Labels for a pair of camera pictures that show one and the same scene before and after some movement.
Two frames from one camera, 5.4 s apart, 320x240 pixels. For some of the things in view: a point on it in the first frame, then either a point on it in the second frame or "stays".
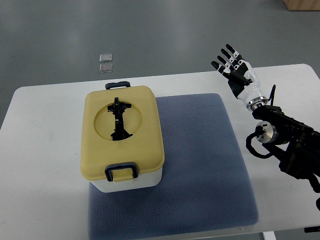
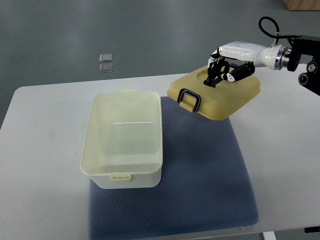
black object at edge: (312, 229) stays
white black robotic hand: (242, 79) to (236, 60)
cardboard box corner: (302, 5) stays
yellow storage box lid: (122, 134) to (188, 89)
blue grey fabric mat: (205, 185) stays
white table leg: (269, 235) stays
